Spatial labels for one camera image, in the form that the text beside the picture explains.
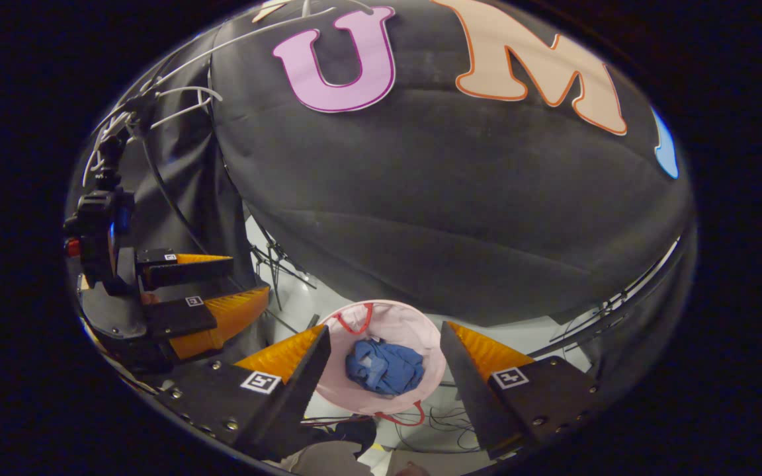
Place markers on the black backdrop cloth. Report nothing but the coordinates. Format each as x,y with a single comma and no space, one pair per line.
421,198

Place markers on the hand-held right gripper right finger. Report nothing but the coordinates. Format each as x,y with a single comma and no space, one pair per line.
467,390

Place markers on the pink laundry hamper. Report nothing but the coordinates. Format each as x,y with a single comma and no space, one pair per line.
394,327

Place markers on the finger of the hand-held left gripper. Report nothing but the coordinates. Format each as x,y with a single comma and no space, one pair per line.
179,317
182,271

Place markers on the black tripod stand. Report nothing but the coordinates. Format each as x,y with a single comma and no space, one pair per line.
275,254

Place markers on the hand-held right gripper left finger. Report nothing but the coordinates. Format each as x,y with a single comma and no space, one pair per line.
305,390

